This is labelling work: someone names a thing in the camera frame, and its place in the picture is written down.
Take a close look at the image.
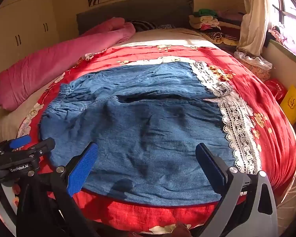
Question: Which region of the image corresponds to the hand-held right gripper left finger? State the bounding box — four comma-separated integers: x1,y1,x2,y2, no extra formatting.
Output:
16,142,100,237

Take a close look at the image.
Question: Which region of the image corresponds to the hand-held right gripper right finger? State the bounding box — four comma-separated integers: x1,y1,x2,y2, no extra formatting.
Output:
195,142,278,237

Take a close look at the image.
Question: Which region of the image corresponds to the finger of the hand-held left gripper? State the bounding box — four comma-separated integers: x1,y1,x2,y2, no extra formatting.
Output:
27,138,56,159
8,135,32,151

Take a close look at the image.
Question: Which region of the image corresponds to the blue denim pants lace trim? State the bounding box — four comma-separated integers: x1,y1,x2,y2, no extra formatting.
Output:
39,62,262,206

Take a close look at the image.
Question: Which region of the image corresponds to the red floral blanket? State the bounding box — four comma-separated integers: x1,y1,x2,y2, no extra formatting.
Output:
16,42,296,235

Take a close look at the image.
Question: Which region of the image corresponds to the pink quilt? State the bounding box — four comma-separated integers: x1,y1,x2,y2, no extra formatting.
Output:
0,17,136,111

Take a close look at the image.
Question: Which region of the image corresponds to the red bag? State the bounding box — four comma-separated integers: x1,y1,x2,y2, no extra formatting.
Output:
264,78,288,104

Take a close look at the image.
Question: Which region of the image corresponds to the yellow box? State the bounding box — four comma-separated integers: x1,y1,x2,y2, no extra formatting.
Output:
280,84,296,125

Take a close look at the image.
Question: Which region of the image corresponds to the pink floral cushion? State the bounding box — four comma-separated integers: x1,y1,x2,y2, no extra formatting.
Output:
237,59,272,82

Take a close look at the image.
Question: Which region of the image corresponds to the white plastic bag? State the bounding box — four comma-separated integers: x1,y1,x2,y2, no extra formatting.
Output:
234,51,273,71

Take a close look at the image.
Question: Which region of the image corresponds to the white wardrobe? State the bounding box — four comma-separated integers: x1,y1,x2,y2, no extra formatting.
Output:
0,0,60,79

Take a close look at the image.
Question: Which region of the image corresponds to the pile of folded clothes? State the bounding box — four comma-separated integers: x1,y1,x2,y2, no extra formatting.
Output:
189,8,246,46

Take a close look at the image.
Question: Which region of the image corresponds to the pink floral cloth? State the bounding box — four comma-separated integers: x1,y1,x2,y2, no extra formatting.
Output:
268,26,296,57

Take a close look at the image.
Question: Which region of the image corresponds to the striped pillow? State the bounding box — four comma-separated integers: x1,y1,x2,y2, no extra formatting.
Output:
130,21,159,32

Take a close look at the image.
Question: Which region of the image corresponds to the cream curtain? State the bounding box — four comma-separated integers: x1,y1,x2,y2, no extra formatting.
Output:
237,0,272,56

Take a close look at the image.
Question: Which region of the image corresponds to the dark grey bed headboard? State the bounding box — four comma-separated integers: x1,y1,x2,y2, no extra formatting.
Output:
76,0,195,35

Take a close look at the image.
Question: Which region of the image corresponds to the window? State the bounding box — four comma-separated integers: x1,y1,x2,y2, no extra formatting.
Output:
269,0,296,57

